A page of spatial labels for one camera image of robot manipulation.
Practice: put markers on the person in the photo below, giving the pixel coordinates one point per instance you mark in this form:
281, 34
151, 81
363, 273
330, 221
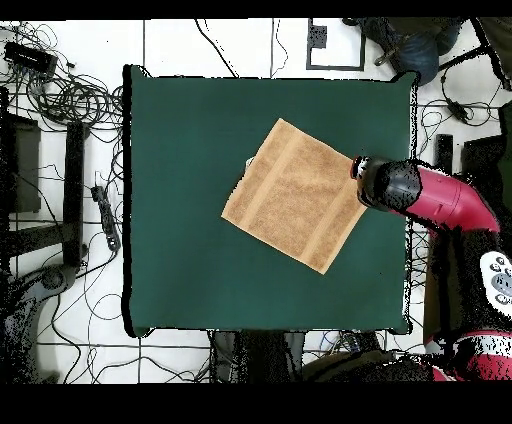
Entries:
420, 56

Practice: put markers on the black power strip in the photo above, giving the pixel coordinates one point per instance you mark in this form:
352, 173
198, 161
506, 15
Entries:
106, 218

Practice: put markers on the grey chair base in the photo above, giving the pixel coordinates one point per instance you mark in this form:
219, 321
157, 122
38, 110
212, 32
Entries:
52, 280

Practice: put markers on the black oblong device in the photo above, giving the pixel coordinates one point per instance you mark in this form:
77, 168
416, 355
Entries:
366, 340

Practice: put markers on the black flat bar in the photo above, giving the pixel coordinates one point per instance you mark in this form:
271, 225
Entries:
74, 192
444, 154

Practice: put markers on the black cross beam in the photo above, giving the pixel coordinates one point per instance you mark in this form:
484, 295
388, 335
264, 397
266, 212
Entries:
40, 238

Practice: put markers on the dark green table cloth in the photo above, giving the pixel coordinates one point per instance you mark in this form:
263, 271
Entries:
180, 260

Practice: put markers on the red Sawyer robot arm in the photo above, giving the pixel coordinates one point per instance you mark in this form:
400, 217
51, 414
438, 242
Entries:
440, 196

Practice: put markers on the black flat panel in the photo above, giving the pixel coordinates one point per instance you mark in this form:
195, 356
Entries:
26, 168
484, 156

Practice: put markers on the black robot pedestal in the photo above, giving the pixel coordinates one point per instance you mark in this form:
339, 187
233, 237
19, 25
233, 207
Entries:
256, 356

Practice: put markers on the black box device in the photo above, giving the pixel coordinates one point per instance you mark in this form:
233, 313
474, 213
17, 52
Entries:
30, 59

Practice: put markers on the grey square frame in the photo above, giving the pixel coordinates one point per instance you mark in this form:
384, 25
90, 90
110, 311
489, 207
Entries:
320, 66

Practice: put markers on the tan terry towel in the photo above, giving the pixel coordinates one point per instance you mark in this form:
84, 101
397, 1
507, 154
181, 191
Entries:
296, 196

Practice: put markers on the dark grey square patch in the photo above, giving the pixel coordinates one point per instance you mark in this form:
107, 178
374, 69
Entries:
317, 36

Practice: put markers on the black thin rod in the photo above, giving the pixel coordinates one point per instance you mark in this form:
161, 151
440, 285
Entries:
464, 60

